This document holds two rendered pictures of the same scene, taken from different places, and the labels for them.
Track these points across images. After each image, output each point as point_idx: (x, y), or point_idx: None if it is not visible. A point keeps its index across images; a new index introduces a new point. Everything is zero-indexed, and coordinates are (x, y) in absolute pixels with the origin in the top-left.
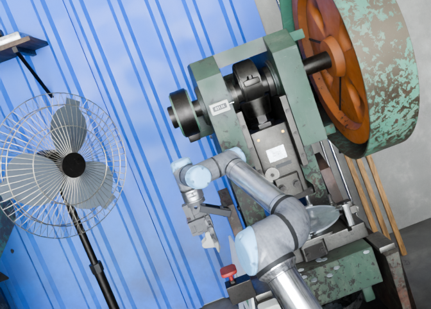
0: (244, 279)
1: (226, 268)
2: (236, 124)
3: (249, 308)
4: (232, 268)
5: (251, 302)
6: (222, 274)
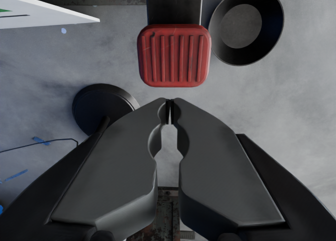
0: (186, 5)
1: (171, 63)
2: None
3: (16, 10)
4: (183, 40)
5: (25, 4)
6: (201, 83)
